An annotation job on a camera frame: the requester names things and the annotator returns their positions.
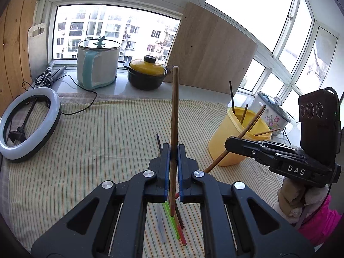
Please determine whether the white cutting board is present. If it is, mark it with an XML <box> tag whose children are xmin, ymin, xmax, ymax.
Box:
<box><xmin>28</xmin><ymin>22</ymin><xmax>49</xmax><ymax>82</ymax></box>

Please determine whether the dark brown chopstick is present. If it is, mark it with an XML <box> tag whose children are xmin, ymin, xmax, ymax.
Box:
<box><xmin>175</xmin><ymin>206</ymin><xmax>185</xmax><ymax>229</ymax></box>

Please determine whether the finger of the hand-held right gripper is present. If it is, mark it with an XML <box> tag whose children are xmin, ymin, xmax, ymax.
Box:
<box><xmin>227</xmin><ymin>146</ymin><xmax>285</xmax><ymax>167</ymax></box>
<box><xmin>224</xmin><ymin>137</ymin><xmax>300</xmax><ymax>154</ymax></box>

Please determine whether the black clay pot yellow lid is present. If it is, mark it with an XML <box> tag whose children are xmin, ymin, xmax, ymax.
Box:
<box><xmin>123</xmin><ymin>55</ymin><xmax>172</xmax><ymax>90</ymax></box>

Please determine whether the black slow cooker cable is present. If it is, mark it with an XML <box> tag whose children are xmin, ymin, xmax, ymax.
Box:
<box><xmin>281</xmin><ymin>129</ymin><xmax>293</xmax><ymax>146</ymax></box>

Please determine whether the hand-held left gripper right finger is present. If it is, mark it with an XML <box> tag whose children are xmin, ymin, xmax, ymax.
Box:
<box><xmin>177</xmin><ymin>144</ymin><xmax>315</xmax><ymax>258</ymax></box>

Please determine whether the black ring light cable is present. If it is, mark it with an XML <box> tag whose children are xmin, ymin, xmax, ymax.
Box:
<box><xmin>21</xmin><ymin>74</ymin><xmax>98</xmax><ymax>116</ymax></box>

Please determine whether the light wooden board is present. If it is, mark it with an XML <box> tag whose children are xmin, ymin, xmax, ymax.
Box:
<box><xmin>164</xmin><ymin>1</ymin><xmax>258</xmax><ymax>95</ymax></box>

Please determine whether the brown wooden chopstick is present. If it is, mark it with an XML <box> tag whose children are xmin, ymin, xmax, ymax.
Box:
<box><xmin>169</xmin><ymin>66</ymin><xmax>180</xmax><ymax>217</ymax></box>
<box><xmin>204</xmin><ymin>105</ymin><xmax>266</xmax><ymax>173</ymax></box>
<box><xmin>254</xmin><ymin>127</ymin><xmax>281</xmax><ymax>136</ymax></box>
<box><xmin>240</xmin><ymin>104</ymin><xmax>249</xmax><ymax>124</ymax></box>

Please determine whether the floral white slow cooker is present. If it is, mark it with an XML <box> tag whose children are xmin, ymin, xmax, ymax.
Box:
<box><xmin>251</xmin><ymin>91</ymin><xmax>291</xmax><ymax>136</ymax></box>

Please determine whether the white ring light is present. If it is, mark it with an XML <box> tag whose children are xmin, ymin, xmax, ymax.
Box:
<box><xmin>0</xmin><ymin>87</ymin><xmax>62</xmax><ymax>163</ymax></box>

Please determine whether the striped cloth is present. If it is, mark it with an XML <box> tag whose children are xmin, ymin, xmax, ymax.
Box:
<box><xmin>5</xmin><ymin>93</ymin><xmax>304</xmax><ymax>258</ymax></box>

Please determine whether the orange wooden plank board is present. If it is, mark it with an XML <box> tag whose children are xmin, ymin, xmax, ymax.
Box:
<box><xmin>0</xmin><ymin>0</ymin><xmax>43</xmax><ymax>116</ymax></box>

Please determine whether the person's right hand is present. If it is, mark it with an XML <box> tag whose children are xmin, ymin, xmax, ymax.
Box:
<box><xmin>278</xmin><ymin>179</ymin><xmax>308</xmax><ymax>224</ymax></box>

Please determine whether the reddish wooden chopstick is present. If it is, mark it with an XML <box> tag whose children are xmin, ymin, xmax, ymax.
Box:
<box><xmin>173</xmin><ymin>192</ymin><xmax>187</xmax><ymax>246</ymax></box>

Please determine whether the yellow plastic container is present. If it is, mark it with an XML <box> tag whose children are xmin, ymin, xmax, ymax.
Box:
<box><xmin>207</xmin><ymin>106</ymin><xmax>272</xmax><ymax>166</ymax></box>

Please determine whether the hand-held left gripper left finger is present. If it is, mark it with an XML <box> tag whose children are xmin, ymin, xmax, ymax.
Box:
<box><xmin>30</xmin><ymin>143</ymin><xmax>171</xmax><ymax>258</ymax></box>

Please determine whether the blue white electric cooker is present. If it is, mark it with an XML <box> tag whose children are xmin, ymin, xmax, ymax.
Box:
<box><xmin>77</xmin><ymin>36</ymin><xmax>121</xmax><ymax>90</ymax></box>

